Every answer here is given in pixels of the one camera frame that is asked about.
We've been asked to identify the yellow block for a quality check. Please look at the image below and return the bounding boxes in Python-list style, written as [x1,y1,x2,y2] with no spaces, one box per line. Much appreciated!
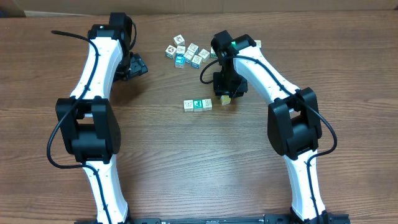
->
[220,95,231,105]

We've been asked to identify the white block red side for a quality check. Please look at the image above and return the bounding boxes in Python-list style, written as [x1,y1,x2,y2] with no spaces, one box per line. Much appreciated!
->
[202,99,213,111]

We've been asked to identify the white block green side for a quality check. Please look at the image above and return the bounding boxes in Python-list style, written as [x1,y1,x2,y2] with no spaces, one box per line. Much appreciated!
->
[193,100,203,111]

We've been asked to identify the white block butterfly picture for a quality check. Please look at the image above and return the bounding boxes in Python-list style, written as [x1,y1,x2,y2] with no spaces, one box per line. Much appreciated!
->
[183,100,194,112]

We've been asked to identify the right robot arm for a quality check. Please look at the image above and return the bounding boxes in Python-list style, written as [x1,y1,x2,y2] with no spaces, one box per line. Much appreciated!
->
[211,30,336,223]

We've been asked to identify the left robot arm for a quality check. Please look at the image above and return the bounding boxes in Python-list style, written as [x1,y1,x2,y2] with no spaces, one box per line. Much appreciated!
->
[47,12,148,223]

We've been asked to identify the white block green letters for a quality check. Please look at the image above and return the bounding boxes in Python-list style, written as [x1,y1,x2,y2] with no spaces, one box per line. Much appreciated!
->
[210,48,218,58]

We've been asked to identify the white block tilted centre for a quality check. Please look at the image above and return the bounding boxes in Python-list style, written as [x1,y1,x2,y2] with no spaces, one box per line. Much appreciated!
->
[191,55,203,69]

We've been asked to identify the block red circle green side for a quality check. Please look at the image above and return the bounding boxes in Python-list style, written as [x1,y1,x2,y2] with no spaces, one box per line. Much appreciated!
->
[165,45,177,59]

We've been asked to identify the white block teal side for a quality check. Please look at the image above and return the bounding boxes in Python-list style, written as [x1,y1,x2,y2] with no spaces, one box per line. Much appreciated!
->
[183,50,195,64]

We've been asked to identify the white block green grid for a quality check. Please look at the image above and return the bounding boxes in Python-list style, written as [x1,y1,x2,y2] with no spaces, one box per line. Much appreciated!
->
[187,43,200,55]

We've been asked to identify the white block teal far right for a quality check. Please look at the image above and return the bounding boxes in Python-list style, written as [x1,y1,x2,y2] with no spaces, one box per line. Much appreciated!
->
[255,40,261,48]

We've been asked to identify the white block behind blue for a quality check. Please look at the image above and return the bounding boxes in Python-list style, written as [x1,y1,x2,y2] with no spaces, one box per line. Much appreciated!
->
[176,45,186,56]

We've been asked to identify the block with red picture top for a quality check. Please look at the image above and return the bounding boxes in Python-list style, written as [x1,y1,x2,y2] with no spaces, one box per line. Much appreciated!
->
[174,34,185,46]

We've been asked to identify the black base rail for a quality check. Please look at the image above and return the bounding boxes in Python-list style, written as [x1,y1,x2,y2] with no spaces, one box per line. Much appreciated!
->
[74,213,351,224]

